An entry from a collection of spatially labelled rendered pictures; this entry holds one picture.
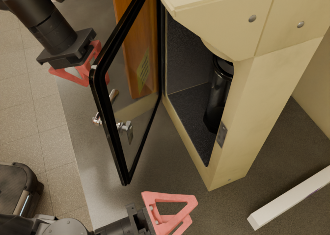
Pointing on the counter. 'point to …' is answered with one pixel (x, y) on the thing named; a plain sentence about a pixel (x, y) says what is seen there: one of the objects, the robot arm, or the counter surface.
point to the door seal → (106, 86)
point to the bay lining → (185, 58)
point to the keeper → (221, 134)
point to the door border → (101, 92)
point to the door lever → (96, 120)
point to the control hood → (221, 15)
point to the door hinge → (163, 46)
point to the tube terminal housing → (262, 82)
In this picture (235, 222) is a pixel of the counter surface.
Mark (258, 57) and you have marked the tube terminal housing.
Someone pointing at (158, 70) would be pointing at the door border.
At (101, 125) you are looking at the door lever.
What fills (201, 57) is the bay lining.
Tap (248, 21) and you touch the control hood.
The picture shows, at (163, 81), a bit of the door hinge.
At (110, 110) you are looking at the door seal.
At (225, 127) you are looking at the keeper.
